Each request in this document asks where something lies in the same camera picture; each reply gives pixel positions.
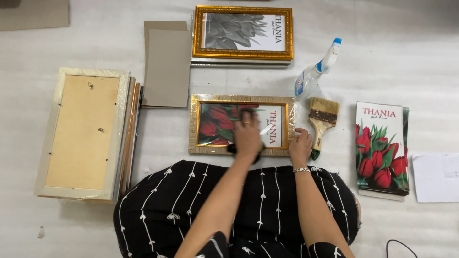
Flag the black cleaning cloth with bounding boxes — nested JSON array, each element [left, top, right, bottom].
[[227, 107, 267, 165]]

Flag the person's right hand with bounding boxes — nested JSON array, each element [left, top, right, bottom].
[[289, 128, 313, 168]]

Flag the white frame with wooden backing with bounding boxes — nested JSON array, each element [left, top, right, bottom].
[[35, 67, 130, 200]]

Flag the ornate gold frame grey print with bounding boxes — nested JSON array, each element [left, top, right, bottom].
[[192, 5, 294, 61]]

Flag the clear spray bottle blue nozzle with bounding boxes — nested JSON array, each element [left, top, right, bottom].
[[294, 37, 342, 101]]

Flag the wooden handle paintbrush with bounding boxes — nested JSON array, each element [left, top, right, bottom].
[[307, 97, 340, 161]]

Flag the stack of wrapped picture frames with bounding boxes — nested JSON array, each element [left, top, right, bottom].
[[112, 76, 144, 198]]

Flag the black cable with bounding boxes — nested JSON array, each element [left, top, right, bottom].
[[386, 239, 419, 258]]

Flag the black dress white pattern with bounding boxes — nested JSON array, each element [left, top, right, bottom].
[[113, 160, 361, 258]]

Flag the white paper sheet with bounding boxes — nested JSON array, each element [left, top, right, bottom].
[[412, 153, 459, 203]]

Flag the silver picture frames stack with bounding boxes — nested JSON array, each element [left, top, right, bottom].
[[190, 57, 292, 69]]

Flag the gold textured frame tulip print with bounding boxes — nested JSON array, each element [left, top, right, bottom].
[[188, 94, 295, 157]]

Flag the small grey cardboard sheet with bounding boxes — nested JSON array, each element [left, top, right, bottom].
[[144, 20, 188, 65]]

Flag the large grey cardboard sheet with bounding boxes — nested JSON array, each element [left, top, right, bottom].
[[143, 29, 191, 108]]

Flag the stack of red tulip prints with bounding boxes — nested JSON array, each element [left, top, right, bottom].
[[355, 101, 410, 201]]

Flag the person's left hand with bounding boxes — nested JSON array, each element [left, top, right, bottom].
[[234, 110, 265, 154]]

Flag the brown cardboard piece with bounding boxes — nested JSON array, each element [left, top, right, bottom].
[[0, 0, 70, 32]]

